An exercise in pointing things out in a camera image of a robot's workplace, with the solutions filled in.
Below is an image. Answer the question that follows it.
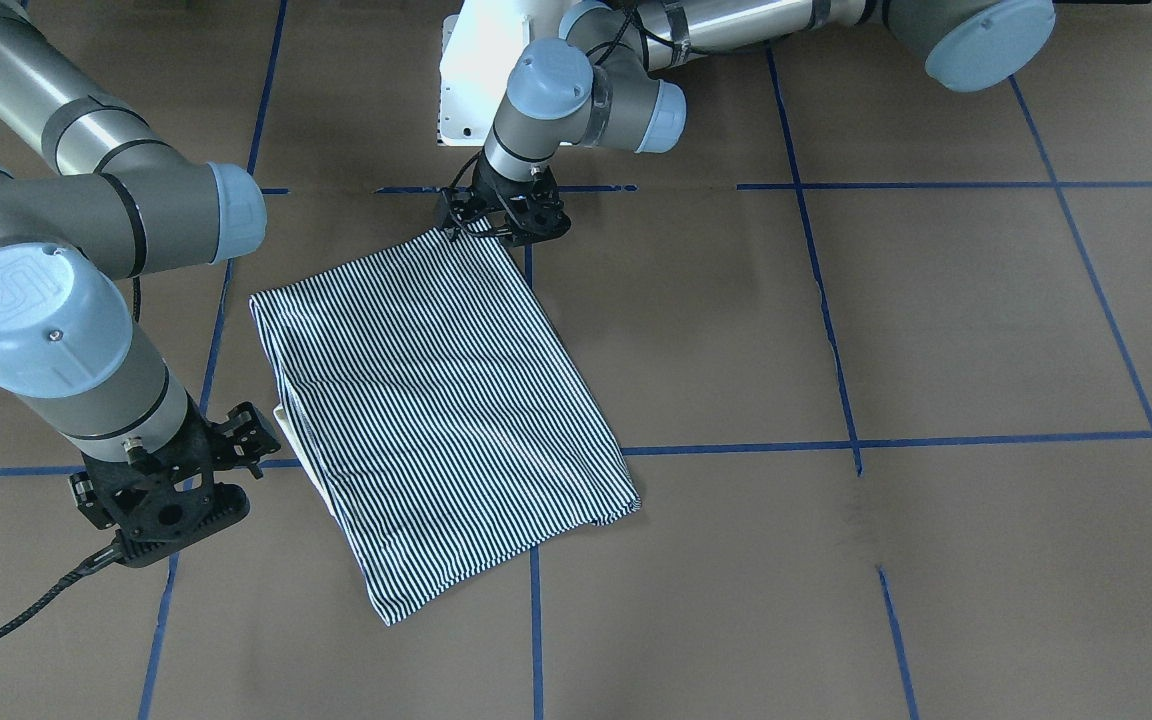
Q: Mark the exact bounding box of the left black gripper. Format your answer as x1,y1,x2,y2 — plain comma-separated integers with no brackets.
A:
435,160,573,247

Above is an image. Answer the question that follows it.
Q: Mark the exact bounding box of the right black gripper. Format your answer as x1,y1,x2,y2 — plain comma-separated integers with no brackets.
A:
71,400,282,546

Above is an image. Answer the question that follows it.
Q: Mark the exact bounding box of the striped navy white polo shirt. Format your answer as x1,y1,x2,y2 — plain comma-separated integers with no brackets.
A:
250,229,641,626

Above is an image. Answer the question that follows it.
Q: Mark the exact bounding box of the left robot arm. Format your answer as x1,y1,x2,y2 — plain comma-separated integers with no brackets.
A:
435,1,1055,247

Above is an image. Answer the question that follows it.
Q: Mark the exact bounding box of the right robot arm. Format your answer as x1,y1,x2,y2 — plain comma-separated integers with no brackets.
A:
0,1,279,568

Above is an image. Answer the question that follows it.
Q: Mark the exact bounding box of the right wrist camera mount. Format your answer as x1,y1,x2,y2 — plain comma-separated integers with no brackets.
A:
69,471,250,577

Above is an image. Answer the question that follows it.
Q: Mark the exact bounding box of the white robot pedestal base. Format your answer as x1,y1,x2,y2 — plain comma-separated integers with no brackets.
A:
435,1,573,147

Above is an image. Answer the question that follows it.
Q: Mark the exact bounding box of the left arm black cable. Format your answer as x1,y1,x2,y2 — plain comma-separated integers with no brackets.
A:
446,0,697,236

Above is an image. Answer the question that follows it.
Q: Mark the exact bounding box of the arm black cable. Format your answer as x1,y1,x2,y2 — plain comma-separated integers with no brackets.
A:
446,0,697,236
0,270,147,664

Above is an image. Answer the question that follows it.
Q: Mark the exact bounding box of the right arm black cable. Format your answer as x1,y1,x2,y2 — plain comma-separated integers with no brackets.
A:
0,270,147,664

